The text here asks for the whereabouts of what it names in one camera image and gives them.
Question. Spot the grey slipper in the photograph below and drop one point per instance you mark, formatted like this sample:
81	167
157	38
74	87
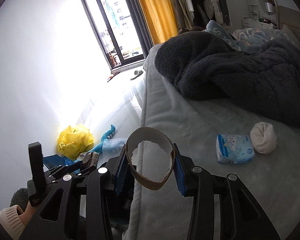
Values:
137	73

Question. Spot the white vanity table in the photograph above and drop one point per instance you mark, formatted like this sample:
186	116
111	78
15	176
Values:
259	18

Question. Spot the round vanity mirror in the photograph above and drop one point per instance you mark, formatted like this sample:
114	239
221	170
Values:
268	9

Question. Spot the brown padded headboard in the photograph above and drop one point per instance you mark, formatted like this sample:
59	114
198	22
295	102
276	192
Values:
289	21

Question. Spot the yellow plastic bag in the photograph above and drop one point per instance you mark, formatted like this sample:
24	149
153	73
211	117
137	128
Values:
73	141

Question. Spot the blue paper package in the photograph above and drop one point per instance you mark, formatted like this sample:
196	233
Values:
56	160

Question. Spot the dark grey fleece blanket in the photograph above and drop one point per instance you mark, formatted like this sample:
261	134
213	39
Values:
202	66

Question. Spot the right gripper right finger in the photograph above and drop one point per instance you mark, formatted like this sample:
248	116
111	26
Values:
186	174

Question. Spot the yellow curtain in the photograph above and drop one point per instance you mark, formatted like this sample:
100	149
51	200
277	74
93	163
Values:
160	19

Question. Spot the cream sleeve left forearm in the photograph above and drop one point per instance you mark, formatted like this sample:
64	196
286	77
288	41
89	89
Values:
11	222

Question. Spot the clothes rack with clothes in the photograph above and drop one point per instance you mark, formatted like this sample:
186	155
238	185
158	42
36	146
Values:
191	13

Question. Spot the left hand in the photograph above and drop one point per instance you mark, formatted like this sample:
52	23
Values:
26	216

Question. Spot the window with black frame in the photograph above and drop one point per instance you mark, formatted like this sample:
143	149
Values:
113	23

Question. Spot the grey cat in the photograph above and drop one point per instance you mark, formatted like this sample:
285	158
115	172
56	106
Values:
185	30

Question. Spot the blue patterned duvet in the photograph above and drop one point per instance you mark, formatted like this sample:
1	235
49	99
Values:
248	40

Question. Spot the dark snack wrapper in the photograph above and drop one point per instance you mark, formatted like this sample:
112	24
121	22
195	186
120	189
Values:
89	160

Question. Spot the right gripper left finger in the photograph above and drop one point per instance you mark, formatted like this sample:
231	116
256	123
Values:
119	183

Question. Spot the blue dinosaur toy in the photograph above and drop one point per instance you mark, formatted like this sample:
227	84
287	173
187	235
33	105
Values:
106	136

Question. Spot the white fluffy sock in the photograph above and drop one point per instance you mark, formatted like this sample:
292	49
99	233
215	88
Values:
263	138

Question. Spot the grey curtain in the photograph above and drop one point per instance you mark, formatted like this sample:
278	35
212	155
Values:
140	25

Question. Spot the bed with light sheet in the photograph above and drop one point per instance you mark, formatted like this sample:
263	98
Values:
273	179

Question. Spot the blue tissue pack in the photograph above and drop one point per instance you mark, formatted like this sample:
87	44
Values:
234	149

